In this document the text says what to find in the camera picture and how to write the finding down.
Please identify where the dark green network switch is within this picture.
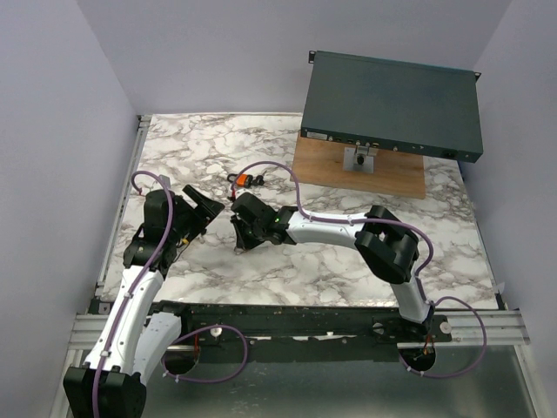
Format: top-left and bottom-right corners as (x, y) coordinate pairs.
(300, 51), (484, 163)

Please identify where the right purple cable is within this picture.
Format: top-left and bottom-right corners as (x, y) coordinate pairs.
(230, 160), (488, 380)

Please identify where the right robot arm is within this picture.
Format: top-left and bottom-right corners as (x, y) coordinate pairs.
(231, 192), (433, 341)

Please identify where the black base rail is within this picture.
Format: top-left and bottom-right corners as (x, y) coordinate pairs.
(86, 301), (453, 364)

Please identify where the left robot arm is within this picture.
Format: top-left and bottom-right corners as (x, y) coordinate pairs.
(63, 185), (225, 417)

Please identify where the grey lock mount bracket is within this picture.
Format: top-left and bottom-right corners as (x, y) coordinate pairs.
(343, 145), (378, 174)

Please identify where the wooden board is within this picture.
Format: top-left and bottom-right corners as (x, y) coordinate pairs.
(292, 136), (426, 199)

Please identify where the orange padlock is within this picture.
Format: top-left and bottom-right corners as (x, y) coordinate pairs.
(226, 173), (254, 188)

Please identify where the aluminium side rail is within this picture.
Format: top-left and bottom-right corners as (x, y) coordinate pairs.
(93, 114), (152, 298)

